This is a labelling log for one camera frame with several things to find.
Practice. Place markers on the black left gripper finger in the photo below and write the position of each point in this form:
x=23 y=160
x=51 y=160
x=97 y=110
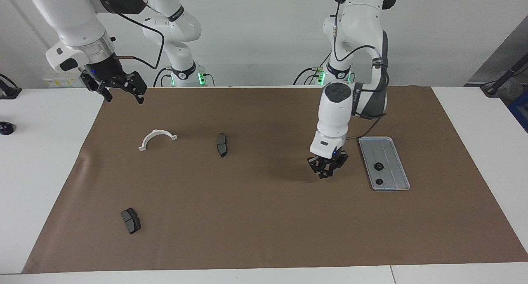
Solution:
x=332 y=170
x=320 y=172

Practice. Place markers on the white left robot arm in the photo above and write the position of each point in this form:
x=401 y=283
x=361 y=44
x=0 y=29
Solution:
x=336 y=111

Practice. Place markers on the black round knob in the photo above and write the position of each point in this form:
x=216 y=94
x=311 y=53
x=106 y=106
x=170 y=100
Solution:
x=6 y=128

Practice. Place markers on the black table clamp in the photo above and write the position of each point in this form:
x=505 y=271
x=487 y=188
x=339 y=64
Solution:
x=9 y=92

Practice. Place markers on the white semicircular bracket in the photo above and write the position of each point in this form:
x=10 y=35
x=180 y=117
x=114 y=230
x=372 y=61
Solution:
x=159 y=132

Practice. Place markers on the short dark brake pad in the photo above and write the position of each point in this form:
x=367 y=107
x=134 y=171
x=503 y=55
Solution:
x=130 y=221

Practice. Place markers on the blue crate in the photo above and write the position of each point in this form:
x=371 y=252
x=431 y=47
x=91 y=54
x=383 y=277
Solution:
x=522 y=113

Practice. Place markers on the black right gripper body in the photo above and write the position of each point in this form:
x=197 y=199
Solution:
x=105 y=73

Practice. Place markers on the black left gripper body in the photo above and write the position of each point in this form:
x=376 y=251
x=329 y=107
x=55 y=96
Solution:
x=328 y=160

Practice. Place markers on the brown table mat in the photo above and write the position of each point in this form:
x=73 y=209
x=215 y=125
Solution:
x=247 y=218

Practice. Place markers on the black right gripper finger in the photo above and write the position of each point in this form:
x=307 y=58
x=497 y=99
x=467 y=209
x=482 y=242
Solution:
x=138 y=86
x=106 y=92

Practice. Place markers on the silver metal tray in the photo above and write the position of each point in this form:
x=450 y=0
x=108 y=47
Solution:
x=394 y=160

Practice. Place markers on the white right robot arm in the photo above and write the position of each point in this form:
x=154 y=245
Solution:
x=70 y=20

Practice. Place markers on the white wall socket box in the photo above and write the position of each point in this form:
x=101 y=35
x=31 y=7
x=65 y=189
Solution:
x=51 y=82

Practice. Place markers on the long dark brake pad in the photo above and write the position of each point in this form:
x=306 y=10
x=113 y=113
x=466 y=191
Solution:
x=222 y=145

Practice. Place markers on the black stand pole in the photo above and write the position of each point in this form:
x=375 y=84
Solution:
x=505 y=76

